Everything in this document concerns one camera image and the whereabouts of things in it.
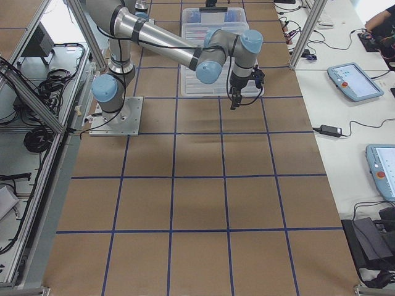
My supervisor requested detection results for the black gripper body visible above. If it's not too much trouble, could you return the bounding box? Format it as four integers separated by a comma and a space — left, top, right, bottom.
229, 64, 265, 99

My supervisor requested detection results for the clear plastic box lid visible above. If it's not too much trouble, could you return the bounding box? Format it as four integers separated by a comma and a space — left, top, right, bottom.
180, 28, 264, 97

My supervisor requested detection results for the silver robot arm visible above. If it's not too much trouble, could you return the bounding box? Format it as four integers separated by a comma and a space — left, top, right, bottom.
86, 1, 264, 110

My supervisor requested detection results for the clear plastic storage box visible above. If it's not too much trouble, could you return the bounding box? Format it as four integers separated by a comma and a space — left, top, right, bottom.
181, 7, 249, 44

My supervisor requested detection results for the black power adapter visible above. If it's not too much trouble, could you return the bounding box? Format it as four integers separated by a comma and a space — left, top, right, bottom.
319, 125, 343, 138

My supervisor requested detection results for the blue teach pendant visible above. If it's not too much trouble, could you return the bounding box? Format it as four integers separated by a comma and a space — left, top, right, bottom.
365, 144, 394, 202
327, 62, 384, 102

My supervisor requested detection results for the black box latch handle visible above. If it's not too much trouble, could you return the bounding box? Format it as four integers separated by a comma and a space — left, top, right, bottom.
199, 7, 228, 13

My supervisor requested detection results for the aluminium frame post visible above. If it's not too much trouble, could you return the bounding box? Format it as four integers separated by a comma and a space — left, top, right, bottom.
289, 0, 327, 70

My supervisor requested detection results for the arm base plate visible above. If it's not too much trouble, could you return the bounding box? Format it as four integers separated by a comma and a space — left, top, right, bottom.
89, 96, 144, 136

